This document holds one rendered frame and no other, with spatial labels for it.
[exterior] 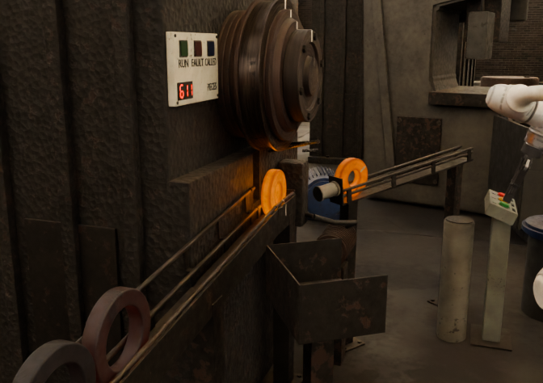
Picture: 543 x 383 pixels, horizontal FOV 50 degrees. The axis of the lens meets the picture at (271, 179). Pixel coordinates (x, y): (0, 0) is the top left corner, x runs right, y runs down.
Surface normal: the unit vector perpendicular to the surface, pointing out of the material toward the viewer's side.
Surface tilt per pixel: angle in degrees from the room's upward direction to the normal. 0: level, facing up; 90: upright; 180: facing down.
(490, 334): 90
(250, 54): 73
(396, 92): 90
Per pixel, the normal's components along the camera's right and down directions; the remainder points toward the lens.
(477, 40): -0.54, 0.18
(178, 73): 0.95, 0.07
